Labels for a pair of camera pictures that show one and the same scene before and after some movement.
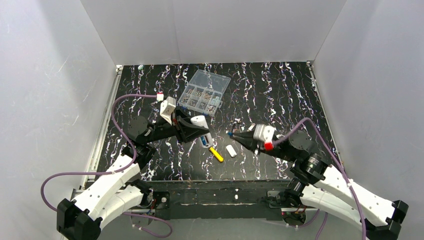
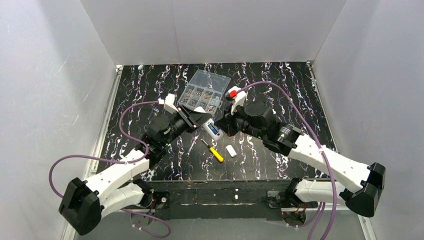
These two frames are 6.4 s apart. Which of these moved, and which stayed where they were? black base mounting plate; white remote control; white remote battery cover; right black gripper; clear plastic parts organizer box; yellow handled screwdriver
Moved: white remote control; right black gripper
Stayed: black base mounting plate; clear plastic parts organizer box; white remote battery cover; yellow handled screwdriver
